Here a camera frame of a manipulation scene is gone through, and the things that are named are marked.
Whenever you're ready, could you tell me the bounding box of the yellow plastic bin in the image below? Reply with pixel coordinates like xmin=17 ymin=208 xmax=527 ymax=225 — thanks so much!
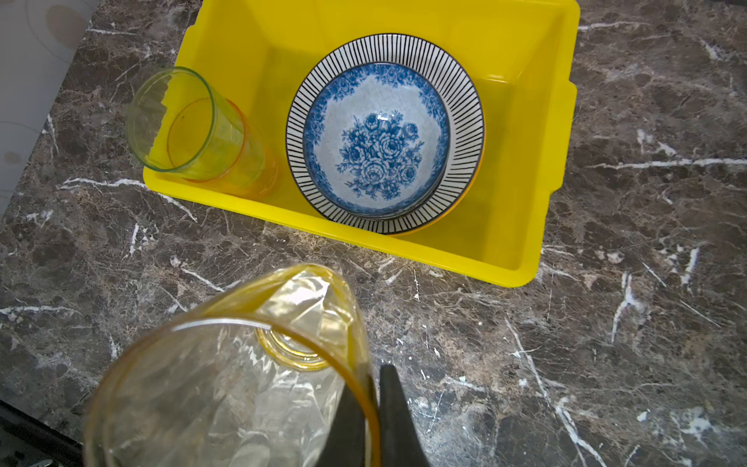
xmin=143 ymin=1 xmax=580 ymax=287

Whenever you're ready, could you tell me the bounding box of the pink translucent cup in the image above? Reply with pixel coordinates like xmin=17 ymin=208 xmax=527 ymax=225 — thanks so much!
xmin=167 ymin=98 xmax=277 ymax=198

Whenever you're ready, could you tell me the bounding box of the green translucent cup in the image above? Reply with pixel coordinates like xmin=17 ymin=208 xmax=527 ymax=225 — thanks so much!
xmin=126 ymin=66 xmax=268 ymax=186

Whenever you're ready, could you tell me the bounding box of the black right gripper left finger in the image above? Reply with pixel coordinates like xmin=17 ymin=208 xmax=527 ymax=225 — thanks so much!
xmin=315 ymin=385 xmax=366 ymax=467

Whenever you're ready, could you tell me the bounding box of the amber translucent cup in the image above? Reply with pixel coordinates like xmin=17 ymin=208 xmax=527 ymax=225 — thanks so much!
xmin=83 ymin=264 xmax=381 ymax=466

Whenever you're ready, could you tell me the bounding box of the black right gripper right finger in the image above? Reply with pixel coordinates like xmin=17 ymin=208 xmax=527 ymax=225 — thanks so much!
xmin=379 ymin=364 xmax=430 ymax=467

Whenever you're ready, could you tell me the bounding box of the white black-striped-rim plate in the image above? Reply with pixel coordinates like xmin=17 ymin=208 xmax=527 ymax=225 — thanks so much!
xmin=285 ymin=33 xmax=485 ymax=235

